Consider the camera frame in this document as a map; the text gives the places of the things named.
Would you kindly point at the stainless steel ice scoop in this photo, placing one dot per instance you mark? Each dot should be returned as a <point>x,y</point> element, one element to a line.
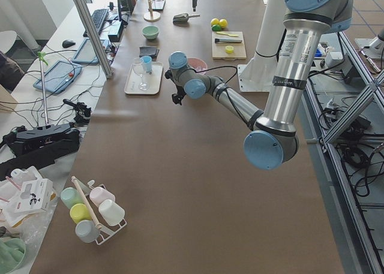
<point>183,18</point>

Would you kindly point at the blue plastic cup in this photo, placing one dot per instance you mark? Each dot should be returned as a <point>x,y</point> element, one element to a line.
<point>147,63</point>

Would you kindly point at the pink cup in rack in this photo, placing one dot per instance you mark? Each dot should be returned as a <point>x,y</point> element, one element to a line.
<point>100,194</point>

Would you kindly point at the white cup in rack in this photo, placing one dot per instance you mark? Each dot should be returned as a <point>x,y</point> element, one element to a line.
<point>112,213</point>

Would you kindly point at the green cup in rack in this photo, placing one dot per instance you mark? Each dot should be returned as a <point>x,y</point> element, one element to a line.
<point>70,196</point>

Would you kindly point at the yellow cup in rack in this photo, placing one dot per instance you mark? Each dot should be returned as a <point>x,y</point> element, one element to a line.
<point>79,212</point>

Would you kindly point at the grey cup in rack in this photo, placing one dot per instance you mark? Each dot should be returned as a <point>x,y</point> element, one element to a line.
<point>87,231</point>

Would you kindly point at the yellow lemon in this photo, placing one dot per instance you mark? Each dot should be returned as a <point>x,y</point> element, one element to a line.
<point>215,21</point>
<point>223,23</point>

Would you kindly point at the cream serving tray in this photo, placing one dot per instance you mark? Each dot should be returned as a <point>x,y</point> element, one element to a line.
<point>153,81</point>

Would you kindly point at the green lime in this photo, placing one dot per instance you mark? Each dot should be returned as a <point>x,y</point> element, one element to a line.
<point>216,28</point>

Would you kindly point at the pink bowl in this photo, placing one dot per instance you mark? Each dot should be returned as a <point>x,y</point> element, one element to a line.
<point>199,65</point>

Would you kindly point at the yellow plastic knife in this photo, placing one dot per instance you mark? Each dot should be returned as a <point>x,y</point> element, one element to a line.
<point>227,34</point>

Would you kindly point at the steel muddler black tip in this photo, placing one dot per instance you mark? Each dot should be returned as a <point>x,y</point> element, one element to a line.
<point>224,40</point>

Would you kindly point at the clear wine glass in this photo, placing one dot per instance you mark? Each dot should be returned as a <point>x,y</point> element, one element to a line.
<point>139,69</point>

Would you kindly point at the green bowl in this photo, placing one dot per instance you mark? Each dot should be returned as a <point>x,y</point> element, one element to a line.
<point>150,32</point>

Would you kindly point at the bamboo cutting board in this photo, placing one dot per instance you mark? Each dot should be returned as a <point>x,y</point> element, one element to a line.
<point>228,45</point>

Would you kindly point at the grey folded cloth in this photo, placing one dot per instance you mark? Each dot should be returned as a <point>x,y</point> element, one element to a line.
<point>151,51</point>

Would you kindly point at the half lemon slice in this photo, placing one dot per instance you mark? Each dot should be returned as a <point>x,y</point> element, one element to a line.
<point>229,49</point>

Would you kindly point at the black keyboard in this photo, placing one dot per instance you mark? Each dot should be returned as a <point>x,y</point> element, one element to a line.
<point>98,18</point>

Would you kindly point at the blue tablet far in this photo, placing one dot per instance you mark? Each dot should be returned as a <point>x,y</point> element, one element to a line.
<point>85,54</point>

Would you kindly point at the blue tablet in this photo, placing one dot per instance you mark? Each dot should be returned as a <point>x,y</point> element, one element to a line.
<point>85,54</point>
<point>60,75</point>

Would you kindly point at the blue tablet near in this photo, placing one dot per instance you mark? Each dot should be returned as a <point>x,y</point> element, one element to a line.
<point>60,75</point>

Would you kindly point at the black computer mouse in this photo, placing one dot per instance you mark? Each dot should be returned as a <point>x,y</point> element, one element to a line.
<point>68,43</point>

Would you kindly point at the black device case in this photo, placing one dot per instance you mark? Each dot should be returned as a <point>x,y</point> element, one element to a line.
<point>39,147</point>

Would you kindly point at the white product box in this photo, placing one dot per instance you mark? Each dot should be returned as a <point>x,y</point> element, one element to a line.
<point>34,197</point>

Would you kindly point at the black picture frame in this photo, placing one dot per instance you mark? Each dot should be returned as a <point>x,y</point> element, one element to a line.
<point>158,5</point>

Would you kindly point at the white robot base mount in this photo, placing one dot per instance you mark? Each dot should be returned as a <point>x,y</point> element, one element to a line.
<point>257,75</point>

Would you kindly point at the aluminium frame post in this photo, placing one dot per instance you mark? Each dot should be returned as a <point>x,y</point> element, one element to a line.
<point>87,21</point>

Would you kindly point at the white wire cup rack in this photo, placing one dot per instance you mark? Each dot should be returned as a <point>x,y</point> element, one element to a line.
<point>98,217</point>

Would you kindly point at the wooden rack handle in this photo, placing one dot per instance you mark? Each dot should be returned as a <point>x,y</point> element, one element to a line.
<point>85,201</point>

